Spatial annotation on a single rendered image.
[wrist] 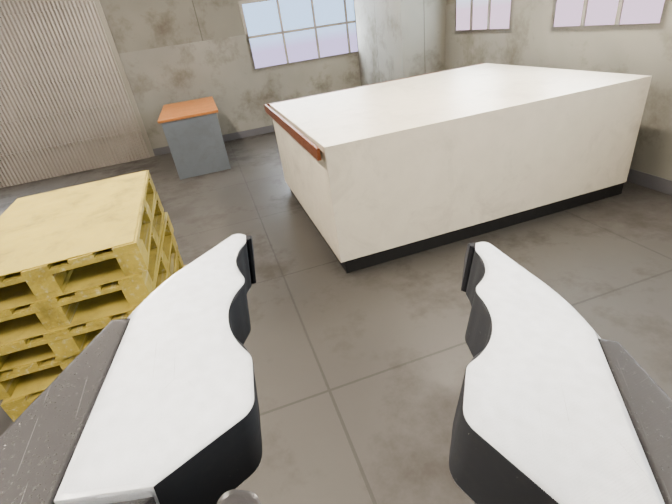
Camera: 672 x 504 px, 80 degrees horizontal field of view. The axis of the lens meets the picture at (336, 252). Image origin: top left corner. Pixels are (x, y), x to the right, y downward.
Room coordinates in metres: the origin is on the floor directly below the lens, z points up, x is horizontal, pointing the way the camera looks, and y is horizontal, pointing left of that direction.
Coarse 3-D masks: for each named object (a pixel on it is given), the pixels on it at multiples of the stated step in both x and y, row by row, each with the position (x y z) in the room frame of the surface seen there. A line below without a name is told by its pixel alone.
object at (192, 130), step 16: (176, 112) 5.96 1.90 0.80; (192, 112) 5.75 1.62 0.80; (208, 112) 5.61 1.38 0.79; (176, 128) 5.53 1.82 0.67; (192, 128) 5.58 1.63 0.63; (208, 128) 5.62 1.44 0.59; (176, 144) 5.51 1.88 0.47; (192, 144) 5.56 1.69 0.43; (208, 144) 5.61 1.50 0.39; (224, 144) 5.66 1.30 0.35; (176, 160) 5.50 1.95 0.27; (192, 160) 5.55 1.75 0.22; (208, 160) 5.60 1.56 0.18; (224, 160) 5.64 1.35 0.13; (192, 176) 5.53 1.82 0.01
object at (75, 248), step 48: (48, 192) 2.60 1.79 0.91; (96, 192) 2.45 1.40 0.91; (144, 192) 2.32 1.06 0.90; (0, 240) 1.89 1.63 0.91; (48, 240) 1.79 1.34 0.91; (96, 240) 1.71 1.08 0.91; (144, 240) 1.92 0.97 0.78; (0, 288) 1.67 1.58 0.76; (48, 288) 1.52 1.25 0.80; (96, 288) 1.55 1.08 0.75; (144, 288) 1.60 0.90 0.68; (0, 336) 1.50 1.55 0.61; (48, 336) 1.47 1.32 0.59; (0, 384) 1.43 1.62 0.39; (48, 384) 1.48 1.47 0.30
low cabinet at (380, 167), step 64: (320, 128) 3.03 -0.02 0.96; (384, 128) 2.75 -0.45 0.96; (448, 128) 2.71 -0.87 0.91; (512, 128) 2.84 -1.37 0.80; (576, 128) 2.98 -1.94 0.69; (320, 192) 2.80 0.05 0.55; (384, 192) 2.60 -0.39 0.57; (448, 192) 2.72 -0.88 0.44; (512, 192) 2.85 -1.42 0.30; (576, 192) 3.00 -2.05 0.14; (384, 256) 2.60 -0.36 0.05
